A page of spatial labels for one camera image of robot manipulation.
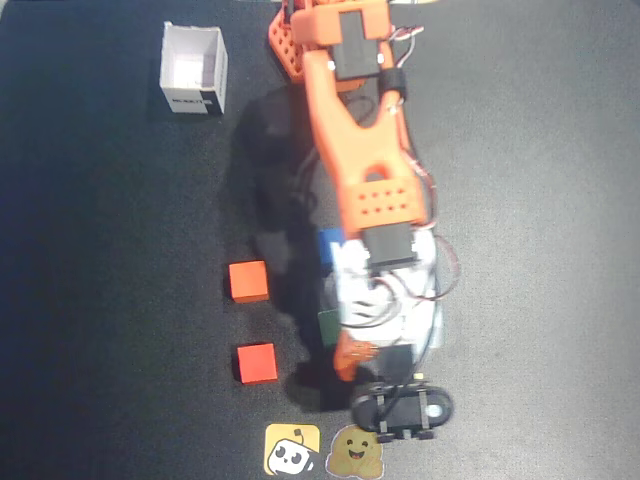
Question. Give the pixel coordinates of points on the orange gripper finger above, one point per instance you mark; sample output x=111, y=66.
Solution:
x=347, y=360

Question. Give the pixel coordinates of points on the orange and white robot arm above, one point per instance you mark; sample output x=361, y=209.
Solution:
x=360, y=160

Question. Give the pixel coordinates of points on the green wooden cube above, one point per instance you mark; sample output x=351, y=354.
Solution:
x=328, y=327

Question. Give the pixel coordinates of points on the red wooden cube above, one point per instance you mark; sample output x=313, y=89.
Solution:
x=257, y=363

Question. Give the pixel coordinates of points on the blue wooden cube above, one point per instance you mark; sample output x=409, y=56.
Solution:
x=327, y=246

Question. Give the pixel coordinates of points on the orange wooden cube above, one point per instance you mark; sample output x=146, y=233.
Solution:
x=248, y=281

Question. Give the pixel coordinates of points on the black webcam on gripper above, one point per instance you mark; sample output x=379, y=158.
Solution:
x=400, y=410

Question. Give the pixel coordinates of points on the hugging face emoji sticker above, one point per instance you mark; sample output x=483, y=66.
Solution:
x=352, y=455

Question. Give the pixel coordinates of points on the yellow panda robot sticker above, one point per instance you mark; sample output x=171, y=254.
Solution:
x=292, y=449

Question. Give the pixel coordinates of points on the dark grey table mat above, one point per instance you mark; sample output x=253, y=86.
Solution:
x=525, y=200

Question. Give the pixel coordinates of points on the white open cardboard box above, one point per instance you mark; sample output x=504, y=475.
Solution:
x=192, y=70

